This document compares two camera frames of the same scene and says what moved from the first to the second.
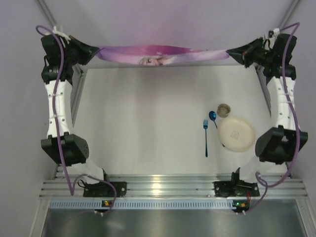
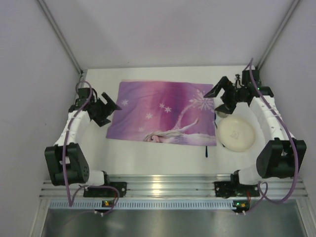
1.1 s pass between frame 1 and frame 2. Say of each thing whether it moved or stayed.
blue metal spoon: stayed
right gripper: moved
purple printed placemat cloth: moved
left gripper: moved
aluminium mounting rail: stayed
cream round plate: stayed
